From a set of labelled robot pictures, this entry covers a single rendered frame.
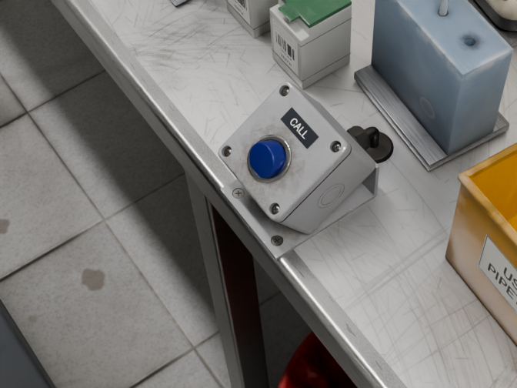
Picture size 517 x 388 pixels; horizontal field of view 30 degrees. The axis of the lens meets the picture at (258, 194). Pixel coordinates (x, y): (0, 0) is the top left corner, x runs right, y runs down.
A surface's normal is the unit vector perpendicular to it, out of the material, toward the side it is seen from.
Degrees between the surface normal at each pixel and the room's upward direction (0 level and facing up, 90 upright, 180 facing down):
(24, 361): 90
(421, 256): 0
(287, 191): 30
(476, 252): 90
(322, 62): 90
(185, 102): 0
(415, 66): 90
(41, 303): 0
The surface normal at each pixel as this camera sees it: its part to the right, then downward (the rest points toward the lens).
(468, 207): -0.86, 0.45
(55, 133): -0.06, -0.54
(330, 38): 0.56, 0.68
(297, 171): -0.46, -0.22
